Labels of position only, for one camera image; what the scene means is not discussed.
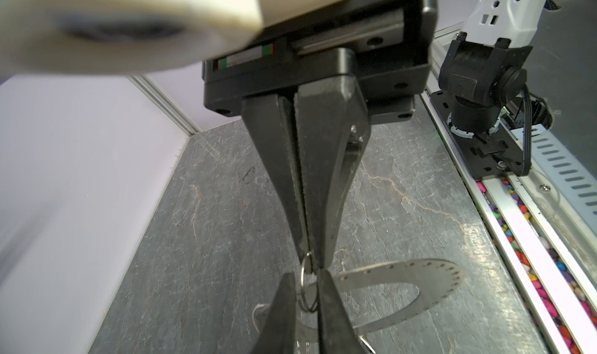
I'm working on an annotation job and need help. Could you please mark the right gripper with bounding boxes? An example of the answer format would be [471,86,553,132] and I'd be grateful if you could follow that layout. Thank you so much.
[202,0,438,269]

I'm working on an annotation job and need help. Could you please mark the white slotted cable duct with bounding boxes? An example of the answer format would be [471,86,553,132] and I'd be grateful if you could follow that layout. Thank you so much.
[522,124,596,231]

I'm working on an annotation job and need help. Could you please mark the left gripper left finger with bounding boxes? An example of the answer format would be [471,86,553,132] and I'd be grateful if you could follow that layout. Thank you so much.
[250,273,296,353]

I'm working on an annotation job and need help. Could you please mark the large toothed metal keyring disc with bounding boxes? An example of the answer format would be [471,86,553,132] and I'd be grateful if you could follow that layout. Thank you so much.
[251,251,463,354]

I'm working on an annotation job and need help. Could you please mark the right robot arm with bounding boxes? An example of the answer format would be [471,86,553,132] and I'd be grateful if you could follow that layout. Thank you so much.
[203,0,547,272]

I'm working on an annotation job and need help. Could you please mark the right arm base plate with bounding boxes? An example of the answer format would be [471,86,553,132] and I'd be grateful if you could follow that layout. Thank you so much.
[430,91,553,179]

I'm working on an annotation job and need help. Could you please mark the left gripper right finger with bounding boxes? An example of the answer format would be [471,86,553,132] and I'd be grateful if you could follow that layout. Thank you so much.
[317,269,365,354]

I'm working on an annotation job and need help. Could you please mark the aluminium rail with coloured beads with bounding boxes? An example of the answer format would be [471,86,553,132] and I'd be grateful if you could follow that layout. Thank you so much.
[422,25,596,353]

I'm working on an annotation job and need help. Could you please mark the aluminium frame profiles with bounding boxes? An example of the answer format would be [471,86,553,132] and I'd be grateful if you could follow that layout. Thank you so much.
[127,74,202,136]

